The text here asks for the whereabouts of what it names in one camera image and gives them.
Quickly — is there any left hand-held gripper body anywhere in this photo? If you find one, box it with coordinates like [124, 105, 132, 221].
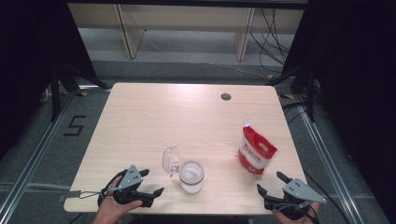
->
[113, 164, 154, 208]

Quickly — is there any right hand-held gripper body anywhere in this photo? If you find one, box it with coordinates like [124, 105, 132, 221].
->
[263, 177, 327, 220]

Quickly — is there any clear glass jar with lid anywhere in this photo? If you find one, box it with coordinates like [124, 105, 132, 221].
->
[161, 146, 206, 195]

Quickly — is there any red and white spout pouch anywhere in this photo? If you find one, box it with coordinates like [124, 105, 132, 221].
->
[237, 119, 279, 176]

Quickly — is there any person's right hand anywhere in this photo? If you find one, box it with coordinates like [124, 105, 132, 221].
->
[272, 202, 320, 224]

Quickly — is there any person's left hand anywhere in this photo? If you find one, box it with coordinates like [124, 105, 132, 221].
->
[92, 176, 144, 224]

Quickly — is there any grey tape strip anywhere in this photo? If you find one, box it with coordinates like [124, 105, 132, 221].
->
[57, 189, 82, 203]

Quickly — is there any black metal stand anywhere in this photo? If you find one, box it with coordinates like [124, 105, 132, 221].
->
[49, 61, 110, 123]
[266, 61, 316, 123]

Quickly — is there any black curtain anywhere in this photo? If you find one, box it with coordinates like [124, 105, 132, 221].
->
[0, 0, 98, 161]
[280, 0, 396, 220]

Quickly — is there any light wooden shelf unit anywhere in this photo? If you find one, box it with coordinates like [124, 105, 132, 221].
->
[68, 3, 304, 62]

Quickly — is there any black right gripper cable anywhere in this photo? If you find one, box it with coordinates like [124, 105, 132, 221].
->
[306, 203, 322, 224]

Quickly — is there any black floor cable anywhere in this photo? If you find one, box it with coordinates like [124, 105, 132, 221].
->
[303, 170, 351, 224]

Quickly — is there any thin grey lanyard loop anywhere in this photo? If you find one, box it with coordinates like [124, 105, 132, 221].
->
[78, 190, 103, 201]

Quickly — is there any metal floor rail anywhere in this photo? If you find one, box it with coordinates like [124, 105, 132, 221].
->
[0, 91, 77, 219]
[293, 95, 360, 224]

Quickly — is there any thin white cable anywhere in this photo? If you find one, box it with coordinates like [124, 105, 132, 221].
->
[144, 29, 271, 79]

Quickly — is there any bundle of black cables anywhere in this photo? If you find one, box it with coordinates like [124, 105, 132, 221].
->
[249, 7, 292, 75]

